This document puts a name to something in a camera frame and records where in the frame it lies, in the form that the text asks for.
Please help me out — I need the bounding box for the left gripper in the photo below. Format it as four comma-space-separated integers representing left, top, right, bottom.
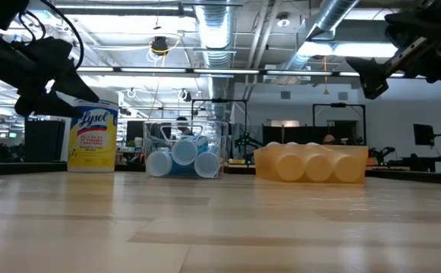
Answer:
14, 36, 101, 118

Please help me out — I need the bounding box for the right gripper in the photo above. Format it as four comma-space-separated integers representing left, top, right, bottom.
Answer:
345, 2, 441, 101

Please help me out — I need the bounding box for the blue white silicone tube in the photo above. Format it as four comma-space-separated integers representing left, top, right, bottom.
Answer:
194, 151, 221, 179
146, 151, 174, 178
171, 136, 209, 167

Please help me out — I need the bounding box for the orange sealant tube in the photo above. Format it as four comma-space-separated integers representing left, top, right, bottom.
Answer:
304, 152, 333, 183
332, 153, 362, 184
276, 152, 305, 182

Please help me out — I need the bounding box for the yellow Lysol wipes canister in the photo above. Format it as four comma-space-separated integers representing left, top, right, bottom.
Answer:
67, 87, 119, 174

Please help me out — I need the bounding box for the black cabinet panel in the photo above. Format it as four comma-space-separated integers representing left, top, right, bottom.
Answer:
24, 120, 66, 162

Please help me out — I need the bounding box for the black monitor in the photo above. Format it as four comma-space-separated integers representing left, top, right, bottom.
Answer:
412, 123, 436, 147

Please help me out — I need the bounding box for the clear plastic bin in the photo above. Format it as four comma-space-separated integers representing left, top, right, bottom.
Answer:
143, 120, 229, 179

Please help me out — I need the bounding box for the long ceiling light bar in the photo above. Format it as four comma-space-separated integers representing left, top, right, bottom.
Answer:
75, 66, 407, 77

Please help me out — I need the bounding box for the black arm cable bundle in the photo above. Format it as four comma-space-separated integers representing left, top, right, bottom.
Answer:
17, 0, 85, 71

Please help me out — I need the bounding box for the silver spiral air duct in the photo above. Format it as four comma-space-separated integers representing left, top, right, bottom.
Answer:
193, 0, 238, 122
272, 0, 360, 83

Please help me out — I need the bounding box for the black aluminium table frame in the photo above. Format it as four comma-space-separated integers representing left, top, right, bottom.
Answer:
0, 161, 441, 187

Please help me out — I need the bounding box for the black station frame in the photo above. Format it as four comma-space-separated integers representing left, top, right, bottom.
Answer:
312, 102, 367, 147
191, 98, 248, 160

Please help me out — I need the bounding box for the yellow hanging cord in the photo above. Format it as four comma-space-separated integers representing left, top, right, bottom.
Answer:
322, 55, 330, 96

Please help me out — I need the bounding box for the black hanging camera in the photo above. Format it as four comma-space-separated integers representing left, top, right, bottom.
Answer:
150, 36, 169, 56

